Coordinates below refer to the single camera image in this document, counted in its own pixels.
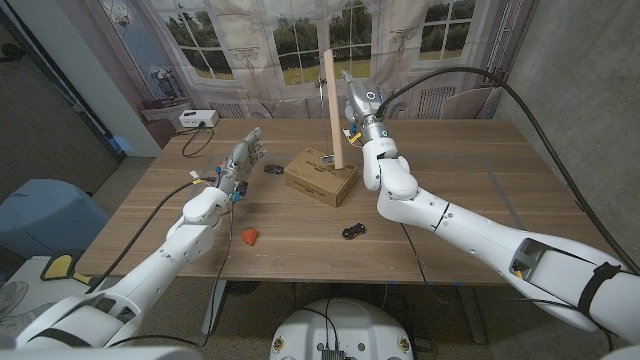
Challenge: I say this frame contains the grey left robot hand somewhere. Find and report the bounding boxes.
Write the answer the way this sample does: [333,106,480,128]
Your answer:
[215,126,268,198]

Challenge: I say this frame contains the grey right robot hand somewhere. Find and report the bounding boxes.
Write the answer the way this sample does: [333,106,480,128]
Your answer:
[341,68,389,144]

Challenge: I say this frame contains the wooden paper towel holder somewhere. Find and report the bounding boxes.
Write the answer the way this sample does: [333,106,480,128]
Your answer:
[317,48,346,171]

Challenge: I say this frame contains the cardboard packing box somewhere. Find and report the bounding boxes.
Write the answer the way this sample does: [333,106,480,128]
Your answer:
[283,146,360,209]

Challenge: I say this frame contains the white robot shoulder cover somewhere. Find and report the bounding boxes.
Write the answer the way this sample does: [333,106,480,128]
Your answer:
[0,346,204,360]

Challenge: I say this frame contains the white power strip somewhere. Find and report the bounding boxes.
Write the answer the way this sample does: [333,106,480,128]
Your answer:
[178,109,220,129]

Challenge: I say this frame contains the printed window backdrop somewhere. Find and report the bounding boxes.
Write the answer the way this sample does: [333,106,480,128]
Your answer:
[54,0,539,151]

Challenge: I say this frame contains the small black toy car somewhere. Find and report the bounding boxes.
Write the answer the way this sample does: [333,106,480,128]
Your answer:
[341,222,367,241]

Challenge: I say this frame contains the grey table leg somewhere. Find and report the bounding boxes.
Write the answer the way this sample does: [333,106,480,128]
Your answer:
[457,284,489,345]
[201,279,227,336]

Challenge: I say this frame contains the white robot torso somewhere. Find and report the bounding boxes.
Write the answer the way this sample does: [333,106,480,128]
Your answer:
[268,298,415,360]

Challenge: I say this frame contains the blue padded chair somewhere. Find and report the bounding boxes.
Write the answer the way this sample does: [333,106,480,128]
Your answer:
[0,178,111,261]

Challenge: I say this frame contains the grey sneaker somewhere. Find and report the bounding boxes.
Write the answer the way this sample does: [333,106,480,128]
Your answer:
[0,280,30,321]

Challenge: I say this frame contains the black looped power cable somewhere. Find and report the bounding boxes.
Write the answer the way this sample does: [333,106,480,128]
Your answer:
[173,121,216,159]

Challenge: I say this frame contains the thin black left hand wire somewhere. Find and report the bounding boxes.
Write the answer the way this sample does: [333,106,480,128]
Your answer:
[107,198,237,349]

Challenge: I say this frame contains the thin black hand wire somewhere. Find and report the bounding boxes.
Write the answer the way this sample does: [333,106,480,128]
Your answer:
[399,222,616,351]
[107,198,237,349]

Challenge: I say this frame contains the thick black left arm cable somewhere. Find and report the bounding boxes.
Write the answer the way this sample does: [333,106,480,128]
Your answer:
[86,176,219,295]

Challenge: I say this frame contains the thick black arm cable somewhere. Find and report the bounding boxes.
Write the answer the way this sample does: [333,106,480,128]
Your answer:
[86,176,219,295]
[376,65,640,275]

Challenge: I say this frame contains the thin black right hand wire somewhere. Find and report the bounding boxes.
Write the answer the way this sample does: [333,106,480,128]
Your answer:
[399,222,616,351]

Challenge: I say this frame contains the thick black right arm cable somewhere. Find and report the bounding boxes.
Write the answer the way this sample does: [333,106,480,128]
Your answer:
[376,65,640,275]

